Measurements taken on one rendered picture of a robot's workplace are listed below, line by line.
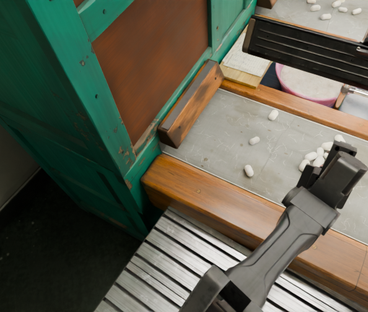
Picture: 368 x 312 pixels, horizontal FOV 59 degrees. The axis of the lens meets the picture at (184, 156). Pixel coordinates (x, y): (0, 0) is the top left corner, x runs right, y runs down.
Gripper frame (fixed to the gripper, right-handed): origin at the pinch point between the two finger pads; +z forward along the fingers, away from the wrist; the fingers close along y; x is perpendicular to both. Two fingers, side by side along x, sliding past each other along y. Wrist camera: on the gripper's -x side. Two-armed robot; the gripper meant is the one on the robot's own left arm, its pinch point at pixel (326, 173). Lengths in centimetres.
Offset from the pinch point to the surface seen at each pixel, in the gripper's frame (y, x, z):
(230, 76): 37.2, -10.6, 25.1
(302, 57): 14.4, -23.2, -5.4
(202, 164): 30.8, 12.6, 3.2
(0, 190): 128, 74, 13
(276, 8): 38, -36, 61
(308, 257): -3.8, 18.2, -7.3
